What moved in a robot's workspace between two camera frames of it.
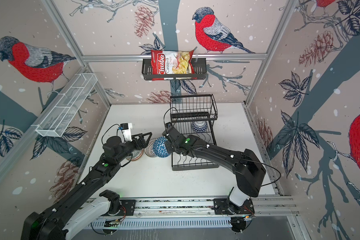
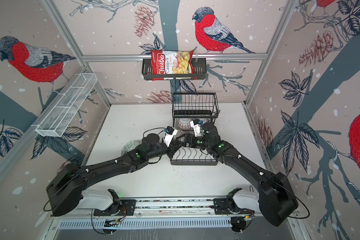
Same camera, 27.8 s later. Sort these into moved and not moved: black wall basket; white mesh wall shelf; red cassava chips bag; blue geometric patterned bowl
Moved: blue geometric patterned bowl
Not moved: white mesh wall shelf; red cassava chips bag; black wall basket
